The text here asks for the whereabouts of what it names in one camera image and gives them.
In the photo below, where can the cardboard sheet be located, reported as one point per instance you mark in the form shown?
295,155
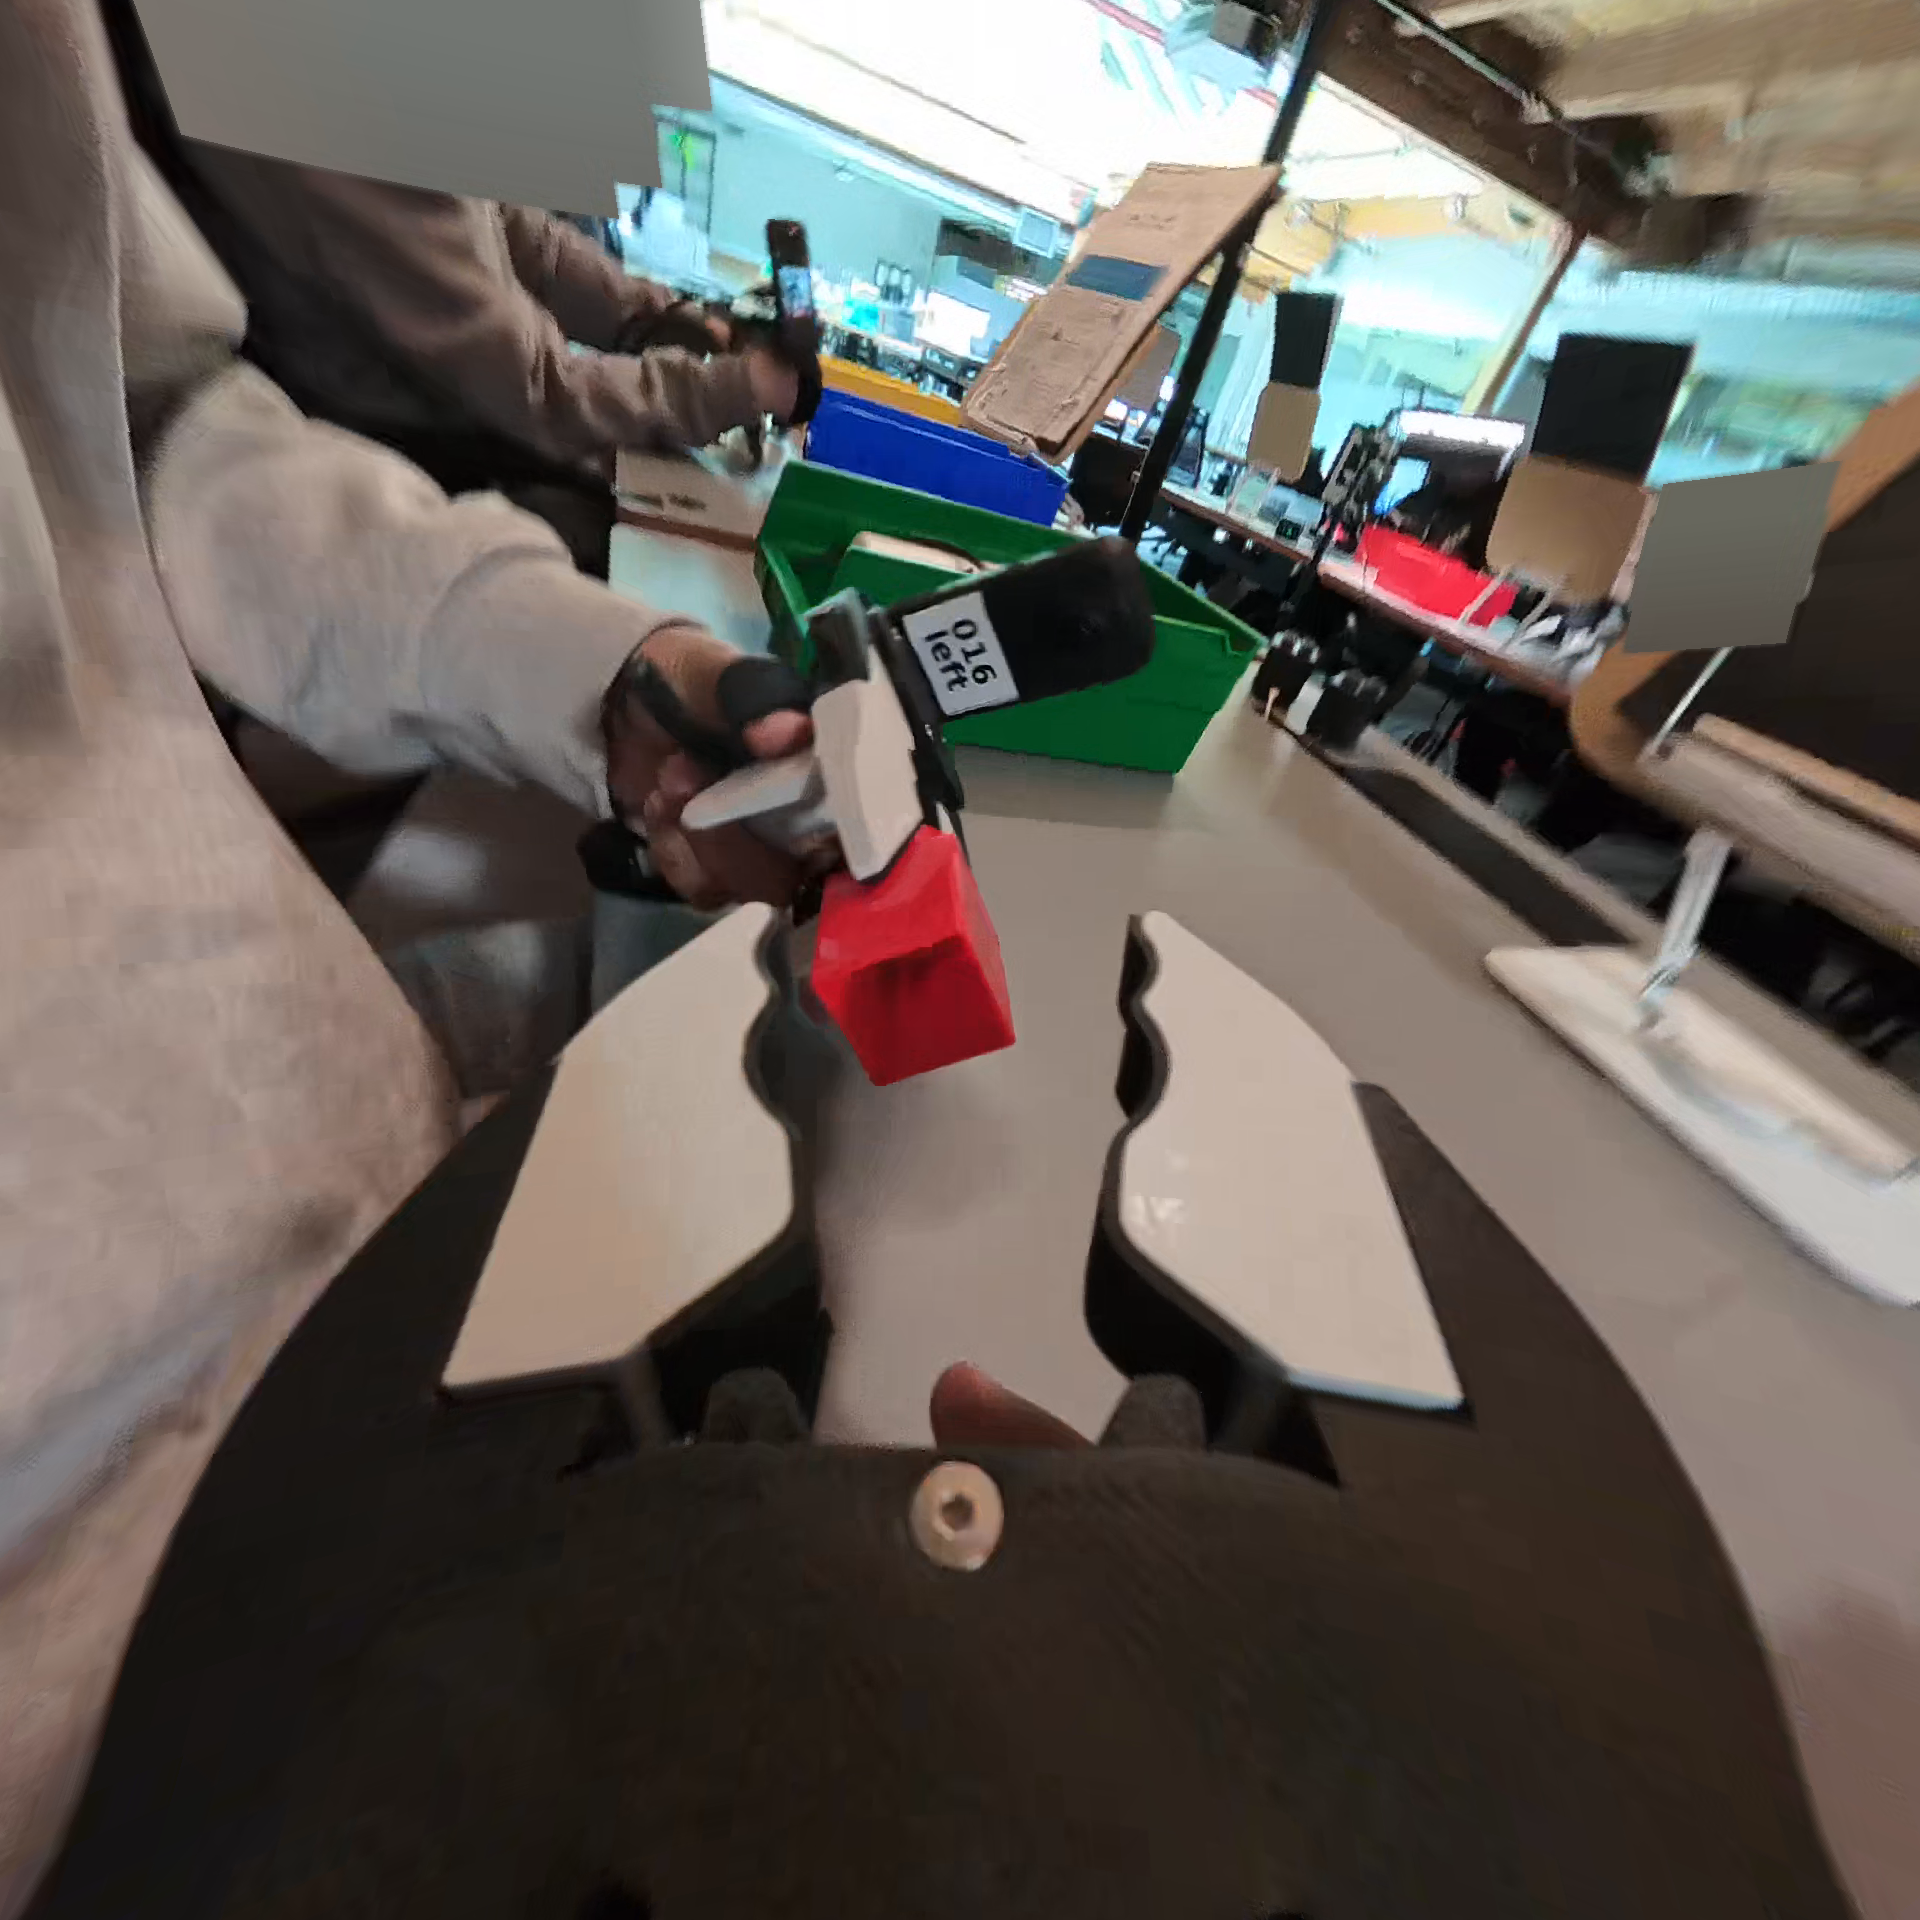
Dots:
1095,316

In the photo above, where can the black pole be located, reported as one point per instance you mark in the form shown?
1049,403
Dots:
1214,316

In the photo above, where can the red toy block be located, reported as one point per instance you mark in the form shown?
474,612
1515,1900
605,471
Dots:
915,974

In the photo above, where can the white laptop stand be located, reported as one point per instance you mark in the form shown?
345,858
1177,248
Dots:
1725,1096

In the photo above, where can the red plastic bin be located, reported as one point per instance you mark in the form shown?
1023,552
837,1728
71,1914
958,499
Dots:
1434,579

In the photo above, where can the laptop computer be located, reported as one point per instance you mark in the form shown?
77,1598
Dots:
1876,629

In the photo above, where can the person's right hand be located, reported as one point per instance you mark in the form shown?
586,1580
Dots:
997,1419

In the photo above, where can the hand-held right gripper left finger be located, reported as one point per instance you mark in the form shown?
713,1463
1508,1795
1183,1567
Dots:
646,1186

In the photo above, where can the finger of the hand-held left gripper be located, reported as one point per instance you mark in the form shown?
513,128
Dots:
870,764

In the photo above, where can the yellow plastic bin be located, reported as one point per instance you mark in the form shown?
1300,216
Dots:
885,387

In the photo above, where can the person's left hand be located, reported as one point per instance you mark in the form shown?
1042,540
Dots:
662,750

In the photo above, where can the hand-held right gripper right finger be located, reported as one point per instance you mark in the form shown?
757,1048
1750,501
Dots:
1277,1200

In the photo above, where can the green plastic bin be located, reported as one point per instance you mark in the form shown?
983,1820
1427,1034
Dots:
1142,706

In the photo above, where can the white box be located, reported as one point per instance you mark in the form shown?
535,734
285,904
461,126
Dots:
909,563

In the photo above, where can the person's left forearm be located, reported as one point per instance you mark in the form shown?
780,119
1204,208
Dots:
389,599

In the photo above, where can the blue plastic bin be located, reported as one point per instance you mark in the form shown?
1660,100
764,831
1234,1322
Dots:
932,459

